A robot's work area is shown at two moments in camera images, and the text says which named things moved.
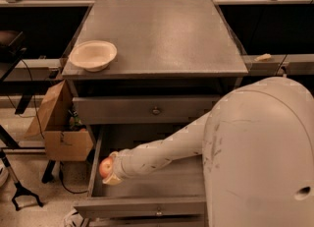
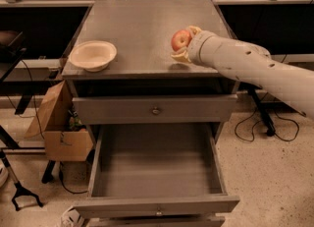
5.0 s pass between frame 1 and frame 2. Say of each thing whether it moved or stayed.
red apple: moved
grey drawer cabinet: stayed
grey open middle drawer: stayed
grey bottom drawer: stayed
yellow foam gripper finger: moved
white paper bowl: stayed
